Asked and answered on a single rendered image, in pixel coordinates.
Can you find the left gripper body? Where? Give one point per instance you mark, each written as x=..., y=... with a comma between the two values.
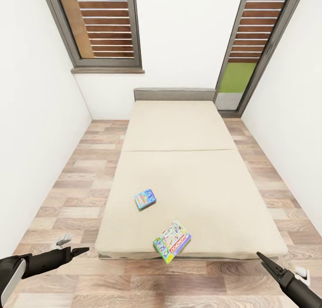
x=56, y=258

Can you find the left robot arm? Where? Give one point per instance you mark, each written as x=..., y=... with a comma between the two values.
x=13, y=268

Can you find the board game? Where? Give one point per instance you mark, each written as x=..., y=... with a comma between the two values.
x=145, y=198
x=170, y=242

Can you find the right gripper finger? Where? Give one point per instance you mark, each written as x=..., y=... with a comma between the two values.
x=278, y=270
x=277, y=278

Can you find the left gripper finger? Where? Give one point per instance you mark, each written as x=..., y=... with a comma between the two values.
x=78, y=251

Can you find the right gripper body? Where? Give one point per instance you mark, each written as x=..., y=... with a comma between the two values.
x=299, y=293

